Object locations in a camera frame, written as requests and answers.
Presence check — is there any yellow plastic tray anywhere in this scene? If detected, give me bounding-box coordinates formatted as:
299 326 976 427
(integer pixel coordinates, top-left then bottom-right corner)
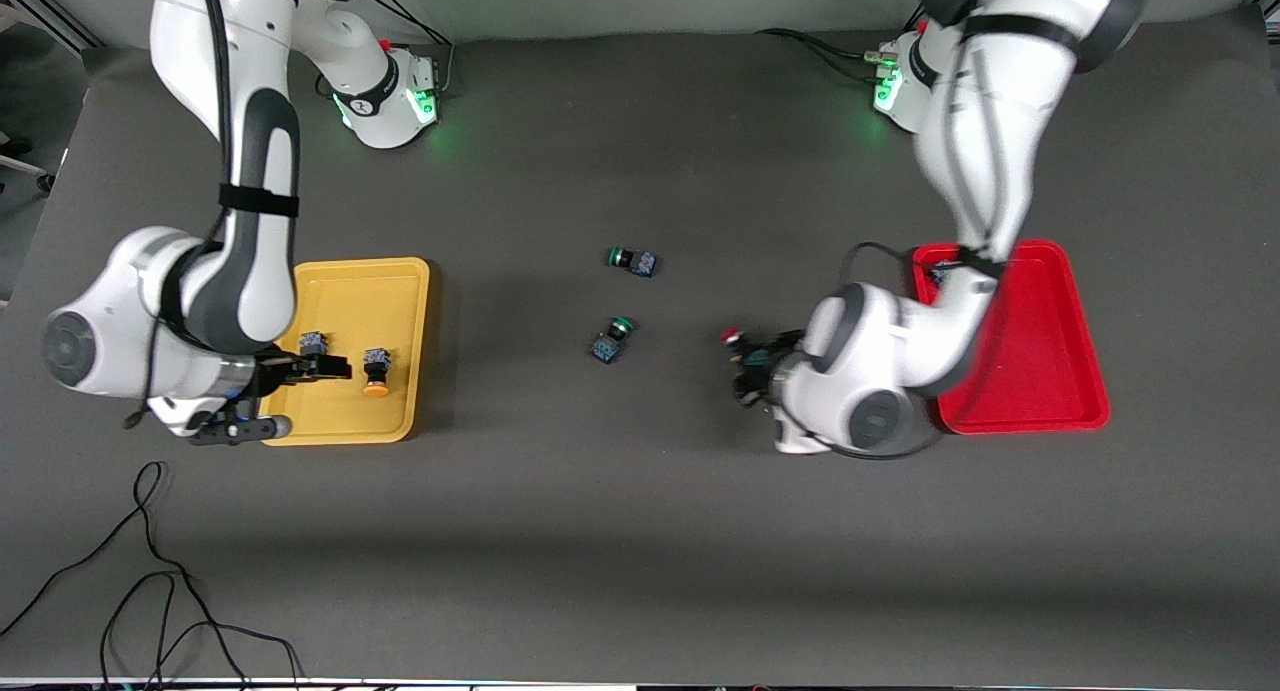
262 257 431 446

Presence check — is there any red plastic tray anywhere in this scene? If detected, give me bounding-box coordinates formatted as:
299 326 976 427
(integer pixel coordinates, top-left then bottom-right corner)
911 239 1112 436

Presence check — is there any thin black loose cable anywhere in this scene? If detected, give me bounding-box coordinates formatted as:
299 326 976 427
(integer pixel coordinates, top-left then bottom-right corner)
0 461 301 687

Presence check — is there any black right arm base cable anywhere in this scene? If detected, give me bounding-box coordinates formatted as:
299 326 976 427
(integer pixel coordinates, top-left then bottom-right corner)
318 0 456 100

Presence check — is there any black arm base cable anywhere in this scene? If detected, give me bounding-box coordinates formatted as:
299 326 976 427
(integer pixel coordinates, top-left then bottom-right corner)
318 0 456 100
757 0 901 84

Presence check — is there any black left arm base cable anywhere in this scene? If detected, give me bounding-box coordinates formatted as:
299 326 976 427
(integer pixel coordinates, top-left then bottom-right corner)
757 0 901 84

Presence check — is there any aluminium frame rail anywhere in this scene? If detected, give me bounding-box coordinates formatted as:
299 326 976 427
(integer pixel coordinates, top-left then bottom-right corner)
0 0 101 52

